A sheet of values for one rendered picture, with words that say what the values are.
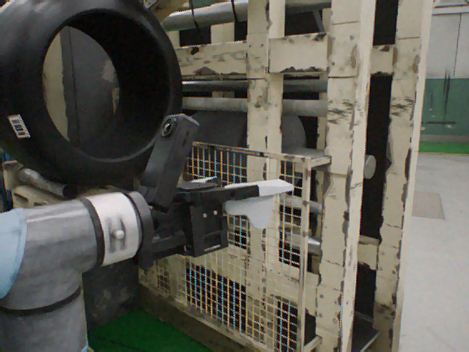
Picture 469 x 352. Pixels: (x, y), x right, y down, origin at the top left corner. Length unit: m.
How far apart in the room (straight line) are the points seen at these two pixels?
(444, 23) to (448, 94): 1.50
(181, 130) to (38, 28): 0.75
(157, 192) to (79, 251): 0.10
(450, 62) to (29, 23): 9.60
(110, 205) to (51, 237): 0.07
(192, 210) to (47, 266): 0.16
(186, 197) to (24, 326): 0.20
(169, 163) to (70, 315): 0.19
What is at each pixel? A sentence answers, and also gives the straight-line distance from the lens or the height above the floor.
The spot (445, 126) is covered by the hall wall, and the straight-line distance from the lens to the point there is 10.21.
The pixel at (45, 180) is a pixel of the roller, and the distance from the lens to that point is 1.36.
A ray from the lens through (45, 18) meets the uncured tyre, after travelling 1.18.
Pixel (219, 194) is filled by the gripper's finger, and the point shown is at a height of 1.07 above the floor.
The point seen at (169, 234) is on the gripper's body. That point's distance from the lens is 0.49.
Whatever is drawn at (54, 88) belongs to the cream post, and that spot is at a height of 1.19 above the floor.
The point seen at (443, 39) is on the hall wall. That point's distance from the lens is 10.29.
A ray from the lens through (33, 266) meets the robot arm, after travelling 0.41.
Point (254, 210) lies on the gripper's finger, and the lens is 0.50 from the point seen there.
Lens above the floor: 1.19
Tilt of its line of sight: 12 degrees down
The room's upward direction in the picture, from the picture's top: straight up
